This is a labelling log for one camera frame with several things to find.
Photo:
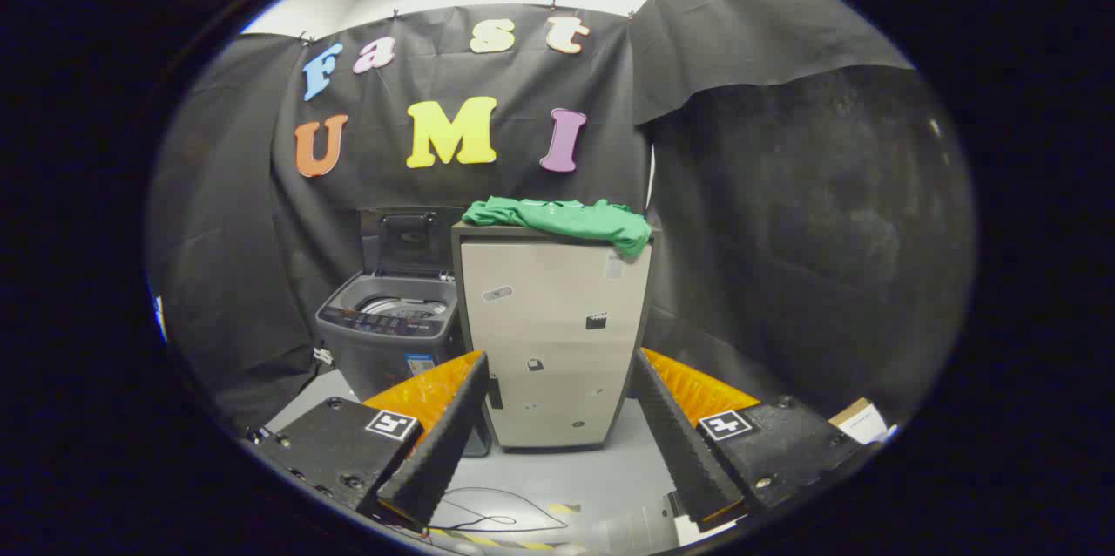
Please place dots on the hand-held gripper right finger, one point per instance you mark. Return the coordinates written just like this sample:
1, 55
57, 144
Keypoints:
675, 443

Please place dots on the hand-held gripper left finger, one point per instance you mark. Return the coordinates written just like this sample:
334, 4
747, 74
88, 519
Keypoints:
440, 443

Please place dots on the grey washing machine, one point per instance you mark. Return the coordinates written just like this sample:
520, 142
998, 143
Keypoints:
383, 355

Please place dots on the green polo shirt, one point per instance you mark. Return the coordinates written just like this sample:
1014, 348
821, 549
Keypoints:
557, 216

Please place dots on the yellow black floor tape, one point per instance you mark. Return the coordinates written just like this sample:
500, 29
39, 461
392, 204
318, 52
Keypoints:
488, 540

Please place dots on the beige cabinet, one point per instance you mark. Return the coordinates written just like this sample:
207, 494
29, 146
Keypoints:
557, 338

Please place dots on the small cardboard box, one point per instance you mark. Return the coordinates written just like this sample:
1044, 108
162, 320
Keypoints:
858, 421

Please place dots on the dark grey partition panel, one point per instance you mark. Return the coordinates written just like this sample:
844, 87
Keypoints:
810, 233

